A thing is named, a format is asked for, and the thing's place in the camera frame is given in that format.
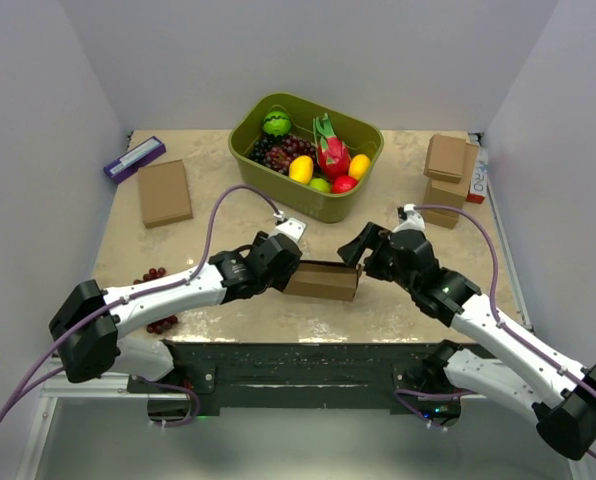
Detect white red box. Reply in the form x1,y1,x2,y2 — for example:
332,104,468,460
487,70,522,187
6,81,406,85
466,147,489,204

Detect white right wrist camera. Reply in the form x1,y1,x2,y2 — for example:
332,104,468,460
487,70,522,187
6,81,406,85
392,203,426,233

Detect brown cardboard box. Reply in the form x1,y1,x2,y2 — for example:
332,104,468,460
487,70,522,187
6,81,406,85
283,260,362,301
137,160,193,229

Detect purple white small box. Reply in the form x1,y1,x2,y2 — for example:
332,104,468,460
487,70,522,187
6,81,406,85
103,136,166,185

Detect flat brown cardboard box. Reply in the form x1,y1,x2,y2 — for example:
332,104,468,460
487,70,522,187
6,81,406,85
137,160,193,229

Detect stacked brown cardboard boxes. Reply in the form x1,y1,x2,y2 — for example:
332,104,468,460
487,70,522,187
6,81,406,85
423,134,479,210

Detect aluminium frame rail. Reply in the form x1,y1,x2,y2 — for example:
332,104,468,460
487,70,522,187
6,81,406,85
40,371,130,399

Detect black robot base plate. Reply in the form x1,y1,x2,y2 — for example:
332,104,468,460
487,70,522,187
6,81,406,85
127,340,461,426

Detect red grapes on table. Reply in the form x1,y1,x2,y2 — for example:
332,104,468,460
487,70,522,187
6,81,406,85
131,266,180,335

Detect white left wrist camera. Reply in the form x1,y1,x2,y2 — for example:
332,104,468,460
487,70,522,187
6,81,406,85
270,211,307,244

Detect dark blue toy grapes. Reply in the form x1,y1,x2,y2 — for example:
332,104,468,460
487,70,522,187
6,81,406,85
249,137,274,163

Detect dark red toy grapes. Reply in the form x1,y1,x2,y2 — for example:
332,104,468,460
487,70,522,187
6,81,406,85
262,134,316,175

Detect yellow orange toy mango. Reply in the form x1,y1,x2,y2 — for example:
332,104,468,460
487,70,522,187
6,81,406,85
348,154,371,181

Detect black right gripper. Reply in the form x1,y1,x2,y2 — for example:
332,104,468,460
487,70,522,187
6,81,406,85
337,222,417,293

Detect green toy watermelon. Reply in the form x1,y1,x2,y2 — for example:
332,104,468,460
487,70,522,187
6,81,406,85
262,110,292,137

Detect red toy apple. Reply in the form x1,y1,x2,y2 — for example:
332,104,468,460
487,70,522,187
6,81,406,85
331,175,358,194

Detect red toy dragon fruit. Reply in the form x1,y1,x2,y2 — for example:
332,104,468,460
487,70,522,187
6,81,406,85
313,113,351,181

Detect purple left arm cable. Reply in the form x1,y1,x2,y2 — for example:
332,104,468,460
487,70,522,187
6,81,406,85
0,184,284,430

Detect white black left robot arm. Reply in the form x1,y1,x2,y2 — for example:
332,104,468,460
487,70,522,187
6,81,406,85
49,221,305,392

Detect olive green plastic basin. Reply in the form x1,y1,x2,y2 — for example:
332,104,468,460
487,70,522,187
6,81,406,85
228,92,384,223

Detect green toy lime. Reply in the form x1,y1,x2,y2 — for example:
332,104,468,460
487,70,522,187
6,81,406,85
309,177,331,193

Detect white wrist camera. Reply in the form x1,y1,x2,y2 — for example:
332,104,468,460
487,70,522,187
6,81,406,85
270,211,307,244
392,203,426,233

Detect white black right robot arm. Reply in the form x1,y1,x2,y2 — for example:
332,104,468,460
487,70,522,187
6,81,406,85
337,223,596,460

